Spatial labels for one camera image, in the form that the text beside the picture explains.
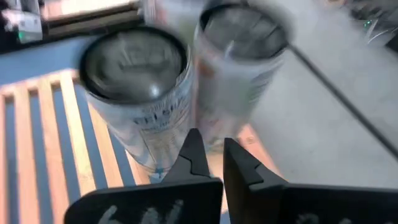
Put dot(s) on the slatted wooden shelf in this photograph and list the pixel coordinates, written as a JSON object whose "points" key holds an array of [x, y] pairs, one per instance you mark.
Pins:
{"points": [[76, 133]]}

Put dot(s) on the black floor equipment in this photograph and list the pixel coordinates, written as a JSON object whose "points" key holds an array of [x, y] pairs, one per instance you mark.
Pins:
{"points": [[385, 18]]}

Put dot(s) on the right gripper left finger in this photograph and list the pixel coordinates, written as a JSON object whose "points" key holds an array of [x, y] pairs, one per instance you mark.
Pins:
{"points": [[192, 193]]}

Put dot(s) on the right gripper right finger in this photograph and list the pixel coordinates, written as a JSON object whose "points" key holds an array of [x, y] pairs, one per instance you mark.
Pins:
{"points": [[311, 205]]}

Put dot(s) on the white Celsius Arctic Vibe can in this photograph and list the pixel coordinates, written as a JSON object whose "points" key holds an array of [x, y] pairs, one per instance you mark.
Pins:
{"points": [[133, 68]]}

